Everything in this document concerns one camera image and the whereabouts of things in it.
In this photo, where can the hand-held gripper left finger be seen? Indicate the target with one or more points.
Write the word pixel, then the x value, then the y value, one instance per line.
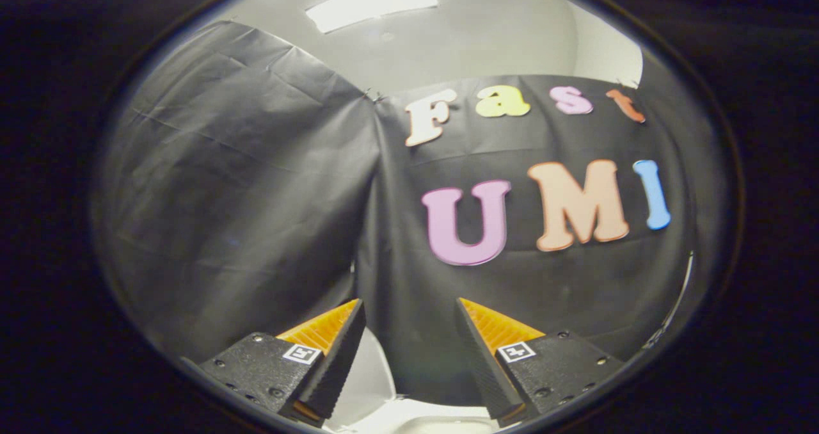
pixel 339 363

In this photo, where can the ceiling light panel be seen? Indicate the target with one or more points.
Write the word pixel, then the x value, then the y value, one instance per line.
pixel 371 4

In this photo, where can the plain dark side cloth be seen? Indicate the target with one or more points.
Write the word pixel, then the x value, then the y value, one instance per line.
pixel 243 197

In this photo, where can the black backdrop cloth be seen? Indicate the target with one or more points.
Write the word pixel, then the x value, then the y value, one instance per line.
pixel 576 293

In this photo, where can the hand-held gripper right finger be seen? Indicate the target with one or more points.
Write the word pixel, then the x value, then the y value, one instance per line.
pixel 480 363

